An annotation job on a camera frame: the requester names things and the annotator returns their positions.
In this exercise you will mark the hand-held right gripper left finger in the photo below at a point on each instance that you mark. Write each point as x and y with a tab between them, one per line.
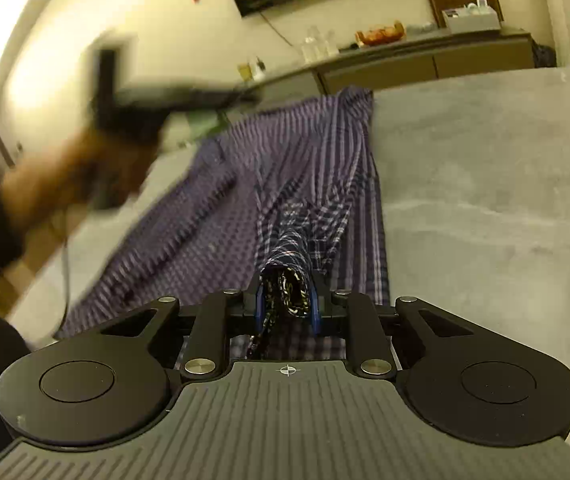
261	307

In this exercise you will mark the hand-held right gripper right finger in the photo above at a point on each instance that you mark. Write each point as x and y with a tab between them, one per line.
317	310

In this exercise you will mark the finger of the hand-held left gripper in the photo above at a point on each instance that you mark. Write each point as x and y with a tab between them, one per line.
215	96

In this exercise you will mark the purple plaid shirt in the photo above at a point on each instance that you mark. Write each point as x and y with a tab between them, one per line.
305	160

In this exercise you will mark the person's left forearm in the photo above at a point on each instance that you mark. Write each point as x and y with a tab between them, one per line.
30	195

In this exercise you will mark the person's left hand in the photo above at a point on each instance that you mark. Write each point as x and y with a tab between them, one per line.
115	160

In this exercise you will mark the pale green chair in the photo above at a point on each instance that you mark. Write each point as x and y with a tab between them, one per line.
205	122

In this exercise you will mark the glass teapot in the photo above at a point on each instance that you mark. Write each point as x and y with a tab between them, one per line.
251	70

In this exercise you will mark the clear glass jars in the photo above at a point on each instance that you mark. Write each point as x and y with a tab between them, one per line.
317	45

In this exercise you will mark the fruit bowl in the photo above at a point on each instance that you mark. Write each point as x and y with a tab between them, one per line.
380	35

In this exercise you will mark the grey sideboard cabinet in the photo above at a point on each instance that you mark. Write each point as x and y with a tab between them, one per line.
415	65

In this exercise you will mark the white tray box with cups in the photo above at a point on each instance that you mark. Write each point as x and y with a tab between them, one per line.
470	17

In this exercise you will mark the dark bag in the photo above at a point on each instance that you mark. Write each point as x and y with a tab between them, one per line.
544	56

